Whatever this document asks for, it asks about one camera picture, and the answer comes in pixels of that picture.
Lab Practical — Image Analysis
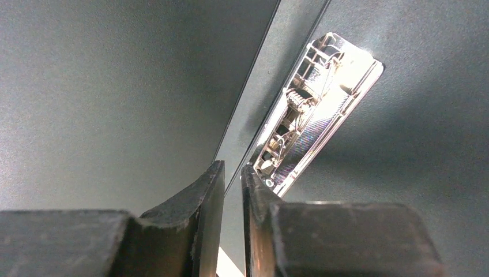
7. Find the metal folder clip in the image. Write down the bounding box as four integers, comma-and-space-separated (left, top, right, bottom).
248, 32, 384, 197

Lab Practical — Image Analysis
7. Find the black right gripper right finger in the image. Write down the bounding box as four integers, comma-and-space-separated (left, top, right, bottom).
240, 165, 445, 276

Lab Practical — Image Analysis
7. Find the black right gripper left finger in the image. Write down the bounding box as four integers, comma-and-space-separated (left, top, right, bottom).
1, 161, 225, 276

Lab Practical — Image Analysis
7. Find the red folder with black inside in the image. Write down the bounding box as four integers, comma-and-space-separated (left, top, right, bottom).
1, 1, 488, 276

